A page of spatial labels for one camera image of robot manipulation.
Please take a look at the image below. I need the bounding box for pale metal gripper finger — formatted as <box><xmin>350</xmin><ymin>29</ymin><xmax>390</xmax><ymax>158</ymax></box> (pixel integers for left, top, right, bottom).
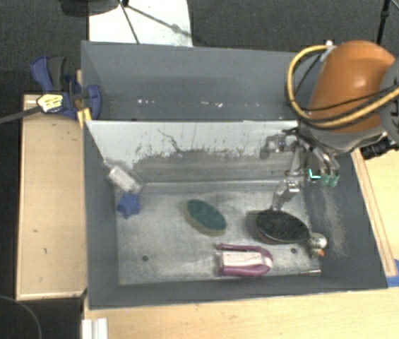
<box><xmin>272</xmin><ymin>179</ymin><xmax>301</xmax><ymax>213</ymax></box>

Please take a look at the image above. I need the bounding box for dark oval disc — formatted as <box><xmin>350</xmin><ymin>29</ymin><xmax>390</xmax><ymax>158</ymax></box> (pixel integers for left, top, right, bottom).
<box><xmin>254</xmin><ymin>208</ymin><xmax>311</xmax><ymax>246</ymax></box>

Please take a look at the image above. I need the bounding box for small silver and orange toy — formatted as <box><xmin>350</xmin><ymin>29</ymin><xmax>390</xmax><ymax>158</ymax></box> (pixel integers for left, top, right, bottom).
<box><xmin>306</xmin><ymin>232</ymin><xmax>328</xmax><ymax>259</ymax></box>

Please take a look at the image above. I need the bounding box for green oval sponge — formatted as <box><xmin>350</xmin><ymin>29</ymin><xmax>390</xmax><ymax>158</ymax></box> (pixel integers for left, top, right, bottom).
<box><xmin>183</xmin><ymin>198</ymin><xmax>228</xmax><ymax>237</ymax></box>

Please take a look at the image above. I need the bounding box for grey metal bin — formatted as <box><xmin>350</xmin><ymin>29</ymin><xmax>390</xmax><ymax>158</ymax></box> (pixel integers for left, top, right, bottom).
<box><xmin>80</xmin><ymin>40</ymin><xmax>389</xmax><ymax>311</ymax></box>

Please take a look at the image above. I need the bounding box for pale wood board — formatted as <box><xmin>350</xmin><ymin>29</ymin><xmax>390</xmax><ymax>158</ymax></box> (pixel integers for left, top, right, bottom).
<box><xmin>15</xmin><ymin>93</ymin><xmax>89</xmax><ymax>302</ymax></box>

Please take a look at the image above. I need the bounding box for black cylinder on white bracket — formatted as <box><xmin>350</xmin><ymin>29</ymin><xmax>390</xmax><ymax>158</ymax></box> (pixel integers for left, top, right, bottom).
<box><xmin>359</xmin><ymin>132</ymin><xmax>399</xmax><ymax>161</ymax></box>

